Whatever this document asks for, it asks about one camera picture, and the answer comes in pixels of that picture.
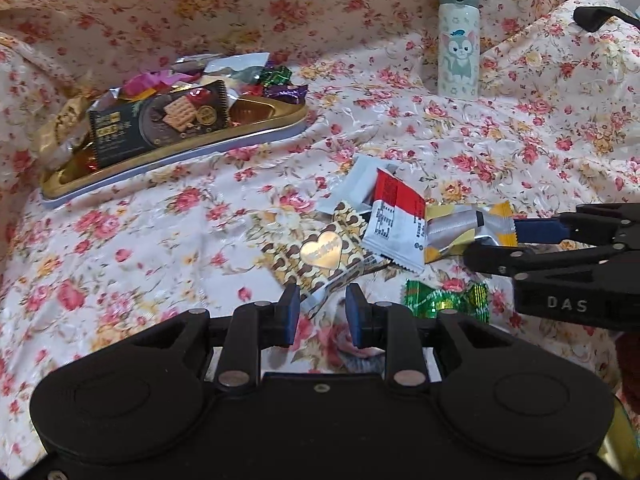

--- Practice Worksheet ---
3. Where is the green foil candy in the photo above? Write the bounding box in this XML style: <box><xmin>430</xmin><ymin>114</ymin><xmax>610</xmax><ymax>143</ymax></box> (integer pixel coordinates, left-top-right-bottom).
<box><xmin>404</xmin><ymin>280</ymin><xmax>490</xmax><ymax>321</ymax></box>

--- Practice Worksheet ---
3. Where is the white cartoon cat water bottle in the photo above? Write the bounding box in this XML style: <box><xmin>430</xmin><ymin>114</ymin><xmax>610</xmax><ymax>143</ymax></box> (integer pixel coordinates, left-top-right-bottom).
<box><xmin>437</xmin><ymin>0</ymin><xmax>481</xmax><ymax>98</ymax></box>

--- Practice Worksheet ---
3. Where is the yellow silver snack packet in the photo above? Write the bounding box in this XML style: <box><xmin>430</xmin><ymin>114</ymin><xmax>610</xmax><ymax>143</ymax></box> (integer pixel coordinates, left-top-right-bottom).
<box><xmin>424</xmin><ymin>201</ymin><xmax>517</xmax><ymax>263</ymax></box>

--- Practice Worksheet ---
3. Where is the gold tin with blue rim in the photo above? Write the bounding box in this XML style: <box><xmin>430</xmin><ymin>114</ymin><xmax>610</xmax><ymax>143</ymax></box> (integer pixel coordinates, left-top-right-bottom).
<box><xmin>40</xmin><ymin>95</ymin><xmax>310</xmax><ymax>211</ymax></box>

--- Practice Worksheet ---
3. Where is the brown gold heart snack packet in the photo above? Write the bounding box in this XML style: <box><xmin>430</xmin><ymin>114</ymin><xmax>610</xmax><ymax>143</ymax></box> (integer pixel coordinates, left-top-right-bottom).
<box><xmin>260</xmin><ymin>200</ymin><xmax>391</xmax><ymax>306</ymax></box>

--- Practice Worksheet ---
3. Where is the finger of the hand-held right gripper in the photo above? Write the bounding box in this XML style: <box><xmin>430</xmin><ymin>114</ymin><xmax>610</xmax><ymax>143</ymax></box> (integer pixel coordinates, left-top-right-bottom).
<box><xmin>514</xmin><ymin>202</ymin><xmax>640</xmax><ymax>251</ymax></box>
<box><xmin>462</xmin><ymin>242</ymin><xmax>622</xmax><ymax>281</ymax></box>

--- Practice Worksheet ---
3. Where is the red white snack packet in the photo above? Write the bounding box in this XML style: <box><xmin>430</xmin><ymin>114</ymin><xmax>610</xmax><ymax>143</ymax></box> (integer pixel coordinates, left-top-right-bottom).
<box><xmin>361</xmin><ymin>169</ymin><xmax>428</xmax><ymax>273</ymax></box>

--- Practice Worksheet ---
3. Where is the gold tray of snacks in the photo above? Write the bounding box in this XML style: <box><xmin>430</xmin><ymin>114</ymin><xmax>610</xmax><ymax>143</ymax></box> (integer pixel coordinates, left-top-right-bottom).
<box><xmin>30</xmin><ymin>51</ymin><xmax>308</xmax><ymax>181</ymax></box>

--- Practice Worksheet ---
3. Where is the black strap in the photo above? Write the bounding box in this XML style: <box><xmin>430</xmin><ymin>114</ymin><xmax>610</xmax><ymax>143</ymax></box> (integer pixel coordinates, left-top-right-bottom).
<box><xmin>573</xmin><ymin>6</ymin><xmax>640</xmax><ymax>33</ymax></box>

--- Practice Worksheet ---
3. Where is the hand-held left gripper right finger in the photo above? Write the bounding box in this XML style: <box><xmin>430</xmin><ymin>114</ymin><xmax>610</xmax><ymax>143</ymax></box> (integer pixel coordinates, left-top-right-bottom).
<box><xmin>346</xmin><ymin>282</ymin><xmax>488</xmax><ymax>391</ymax></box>

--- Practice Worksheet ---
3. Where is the black cracker packet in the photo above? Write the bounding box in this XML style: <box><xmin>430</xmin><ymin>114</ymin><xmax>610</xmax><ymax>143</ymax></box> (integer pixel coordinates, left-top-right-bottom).
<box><xmin>88</xmin><ymin>79</ymin><xmax>231</xmax><ymax>170</ymax></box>

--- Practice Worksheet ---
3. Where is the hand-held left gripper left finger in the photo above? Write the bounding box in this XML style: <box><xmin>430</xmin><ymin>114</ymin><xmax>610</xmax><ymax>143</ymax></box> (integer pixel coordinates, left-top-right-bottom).
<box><xmin>165</xmin><ymin>284</ymin><xmax>301</xmax><ymax>392</ymax></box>

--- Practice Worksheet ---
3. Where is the floral sofa cover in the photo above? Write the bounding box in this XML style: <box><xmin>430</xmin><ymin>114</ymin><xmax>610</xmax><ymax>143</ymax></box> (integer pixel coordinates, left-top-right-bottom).
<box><xmin>0</xmin><ymin>0</ymin><xmax>640</xmax><ymax>480</ymax></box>

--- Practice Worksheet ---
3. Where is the gold metal tray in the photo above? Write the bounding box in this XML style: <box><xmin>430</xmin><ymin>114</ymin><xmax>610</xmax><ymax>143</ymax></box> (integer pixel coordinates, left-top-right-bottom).
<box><xmin>597</xmin><ymin>395</ymin><xmax>640</xmax><ymax>480</ymax></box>

